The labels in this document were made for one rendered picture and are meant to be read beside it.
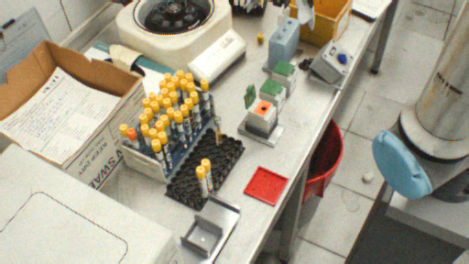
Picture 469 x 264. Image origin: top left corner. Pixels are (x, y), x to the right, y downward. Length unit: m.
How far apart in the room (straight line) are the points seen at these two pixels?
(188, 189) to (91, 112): 0.28
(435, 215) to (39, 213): 0.66
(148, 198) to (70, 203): 0.35
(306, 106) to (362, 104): 1.25
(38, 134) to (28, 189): 0.40
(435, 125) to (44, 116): 0.77
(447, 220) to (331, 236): 0.99
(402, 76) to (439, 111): 1.86
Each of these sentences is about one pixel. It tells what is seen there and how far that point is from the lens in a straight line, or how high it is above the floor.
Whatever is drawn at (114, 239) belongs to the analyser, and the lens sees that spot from 0.51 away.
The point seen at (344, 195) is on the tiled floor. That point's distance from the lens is 1.90.
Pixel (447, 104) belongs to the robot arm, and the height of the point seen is 1.23.
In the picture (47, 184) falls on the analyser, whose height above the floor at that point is 1.17.
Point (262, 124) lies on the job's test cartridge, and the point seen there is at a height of 0.93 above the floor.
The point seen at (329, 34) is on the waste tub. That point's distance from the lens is 1.10.
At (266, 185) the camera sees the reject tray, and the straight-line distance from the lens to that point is 0.86.
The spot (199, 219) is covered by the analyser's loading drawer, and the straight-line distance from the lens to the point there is 0.76.
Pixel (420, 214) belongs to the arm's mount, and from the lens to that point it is 0.85.
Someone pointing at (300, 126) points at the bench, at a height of 0.87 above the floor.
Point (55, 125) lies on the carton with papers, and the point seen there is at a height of 0.94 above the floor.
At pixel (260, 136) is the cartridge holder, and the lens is 0.91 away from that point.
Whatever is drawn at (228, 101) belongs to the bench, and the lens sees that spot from 1.00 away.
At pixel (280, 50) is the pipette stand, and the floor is 0.95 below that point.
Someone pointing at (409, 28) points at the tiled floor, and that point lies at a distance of 2.77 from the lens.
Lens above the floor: 1.62
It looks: 52 degrees down
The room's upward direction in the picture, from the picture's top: 3 degrees counter-clockwise
